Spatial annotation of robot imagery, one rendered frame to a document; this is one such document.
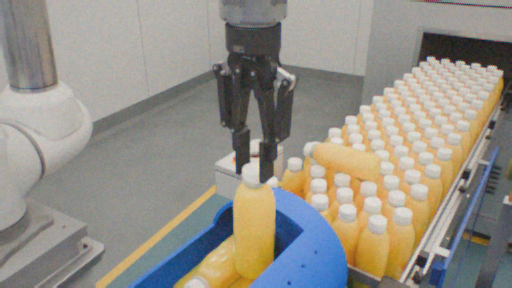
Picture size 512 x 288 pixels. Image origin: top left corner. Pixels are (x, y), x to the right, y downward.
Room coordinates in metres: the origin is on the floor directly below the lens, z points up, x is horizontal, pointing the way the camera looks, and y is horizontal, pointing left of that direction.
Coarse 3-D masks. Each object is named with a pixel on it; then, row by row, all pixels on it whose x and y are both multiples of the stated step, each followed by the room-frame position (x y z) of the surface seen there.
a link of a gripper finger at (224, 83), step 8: (216, 64) 0.58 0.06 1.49; (216, 72) 0.58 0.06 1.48; (224, 80) 0.58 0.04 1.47; (232, 80) 0.59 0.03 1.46; (224, 88) 0.58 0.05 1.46; (232, 88) 0.59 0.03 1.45; (224, 96) 0.58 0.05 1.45; (232, 96) 0.59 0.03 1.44; (224, 104) 0.58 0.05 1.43; (232, 104) 0.59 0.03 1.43; (224, 112) 0.58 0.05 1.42; (224, 120) 0.58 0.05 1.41
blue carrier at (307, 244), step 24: (288, 192) 0.64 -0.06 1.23; (216, 216) 0.68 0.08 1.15; (288, 216) 0.58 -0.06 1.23; (312, 216) 0.59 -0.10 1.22; (192, 240) 0.63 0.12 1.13; (216, 240) 0.69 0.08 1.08; (288, 240) 0.64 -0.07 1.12; (312, 240) 0.55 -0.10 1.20; (336, 240) 0.58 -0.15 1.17; (168, 264) 0.58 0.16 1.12; (192, 264) 0.63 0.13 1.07; (288, 264) 0.49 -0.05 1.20; (312, 264) 0.51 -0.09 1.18; (336, 264) 0.55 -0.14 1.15
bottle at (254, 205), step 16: (240, 192) 0.55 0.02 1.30; (256, 192) 0.54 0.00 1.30; (272, 192) 0.56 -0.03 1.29; (240, 208) 0.53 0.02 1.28; (256, 208) 0.53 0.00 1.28; (272, 208) 0.54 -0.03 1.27; (240, 224) 0.53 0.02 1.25; (256, 224) 0.52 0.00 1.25; (272, 224) 0.54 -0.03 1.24; (240, 240) 0.53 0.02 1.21; (256, 240) 0.52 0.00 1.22; (272, 240) 0.54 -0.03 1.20; (240, 256) 0.53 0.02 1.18; (256, 256) 0.52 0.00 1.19; (272, 256) 0.54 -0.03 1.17; (240, 272) 0.53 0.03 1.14; (256, 272) 0.52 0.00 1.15
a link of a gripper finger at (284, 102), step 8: (288, 80) 0.51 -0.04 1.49; (296, 80) 0.53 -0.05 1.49; (280, 88) 0.52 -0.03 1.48; (288, 88) 0.52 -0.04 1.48; (280, 96) 0.52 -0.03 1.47; (288, 96) 0.52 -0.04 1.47; (280, 104) 0.52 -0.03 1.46; (288, 104) 0.53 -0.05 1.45; (280, 112) 0.52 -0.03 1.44; (288, 112) 0.53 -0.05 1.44; (280, 120) 0.52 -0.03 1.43; (288, 120) 0.53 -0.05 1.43; (280, 128) 0.52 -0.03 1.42; (288, 128) 0.53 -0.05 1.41; (280, 136) 0.52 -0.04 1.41
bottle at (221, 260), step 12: (228, 240) 0.61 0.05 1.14; (216, 252) 0.58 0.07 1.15; (228, 252) 0.58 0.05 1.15; (204, 264) 0.55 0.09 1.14; (216, 264) 0.55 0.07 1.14; (228, 264) 0.56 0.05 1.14; (204, 276) 0.53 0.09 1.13; (216, 276) 0.53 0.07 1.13; (228, 276) 0.54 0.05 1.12; (240, 276) 0.57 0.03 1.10
